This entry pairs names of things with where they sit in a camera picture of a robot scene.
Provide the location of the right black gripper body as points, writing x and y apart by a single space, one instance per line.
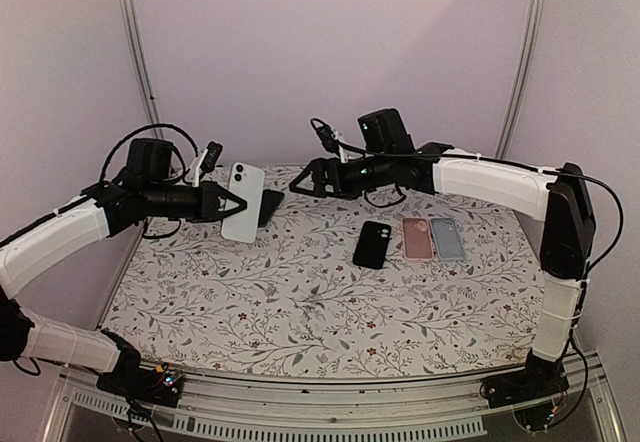
377 175

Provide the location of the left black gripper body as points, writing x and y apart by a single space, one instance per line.
160 203

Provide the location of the white phone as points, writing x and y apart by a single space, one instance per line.
246 183

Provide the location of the teal phone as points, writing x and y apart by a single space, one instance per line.
270 202

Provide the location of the black phone case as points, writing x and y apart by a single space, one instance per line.
371 247

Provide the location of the pink phone case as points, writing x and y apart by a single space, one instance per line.
417 242

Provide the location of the light blue phone case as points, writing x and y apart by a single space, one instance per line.
447 240

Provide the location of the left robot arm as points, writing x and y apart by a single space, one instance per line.
142 189

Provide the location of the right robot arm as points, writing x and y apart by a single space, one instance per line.
558 198

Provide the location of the floral table mat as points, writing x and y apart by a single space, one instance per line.
292 303

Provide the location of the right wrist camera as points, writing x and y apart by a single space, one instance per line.
331 141

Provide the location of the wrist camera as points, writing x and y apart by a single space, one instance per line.
331 141
203 163

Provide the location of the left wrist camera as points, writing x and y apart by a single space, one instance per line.
203 163

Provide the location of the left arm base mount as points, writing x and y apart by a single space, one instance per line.
159 385

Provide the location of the front aluminium rail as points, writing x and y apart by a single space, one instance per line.
217 406

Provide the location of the left rear aluminium post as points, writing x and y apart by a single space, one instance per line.
136 49

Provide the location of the aluminium post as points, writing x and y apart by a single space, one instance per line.
533 22
136 49

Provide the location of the right rear aluminium post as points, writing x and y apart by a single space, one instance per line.
533 22

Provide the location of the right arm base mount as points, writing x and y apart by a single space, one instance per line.
529 384

